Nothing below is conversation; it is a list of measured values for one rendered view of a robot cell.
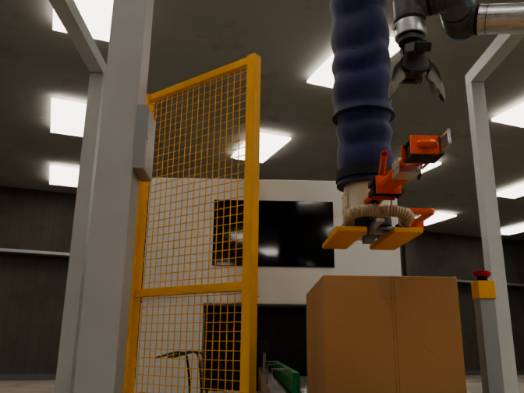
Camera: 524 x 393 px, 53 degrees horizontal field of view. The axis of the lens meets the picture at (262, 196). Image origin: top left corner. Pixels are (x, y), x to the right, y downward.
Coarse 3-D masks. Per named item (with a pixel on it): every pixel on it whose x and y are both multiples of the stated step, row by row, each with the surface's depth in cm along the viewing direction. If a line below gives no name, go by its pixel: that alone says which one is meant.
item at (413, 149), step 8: (416, 136) 134; (424, 136) 134; (432, 136) 134; (408, 144) 138; (408, 152) 138; (416, 152) 132; (424, 152) 133; (432, 152) 133; (408, 160) 138; (416, 160) 137; (424, 160) 137; (432, 160) 137
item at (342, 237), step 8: (336, 232) 177; (344, 232) 176; (352, 232) 176; (360, 232) 176; (328, 240) 192; (336, 240) 190; (344, 240) 190; (352, 240) 190; (328, 248) 206; (336, 248) 205; (344, 248) 205
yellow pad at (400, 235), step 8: (392, 232) 177; (400, 232) 176; (408, 232) 176; (416, 232) 176; (384, 240) 189; (392, 240) 189; (400, 240) 188; (408, 240) 188; (376, 248) 204; (384, 248) 204; (392, 248) 204
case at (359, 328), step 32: (320, 288) 161; (352, 288) 155; (384, 288) 155; (416, 288) 155; (448, 288) 155; (320, 320) 160; (352, 320) 153; (384, 320) 153; (416, 320) 153; (448, 320) 153; (320, 352) 159; (352, 352) 150; (384, 352) 150; (416, 352) 150; (448, 352) 150; (320, 384) 158; (352, 384) 148; (384, 384) 148; (416, 384) 148; (448, 384) 148
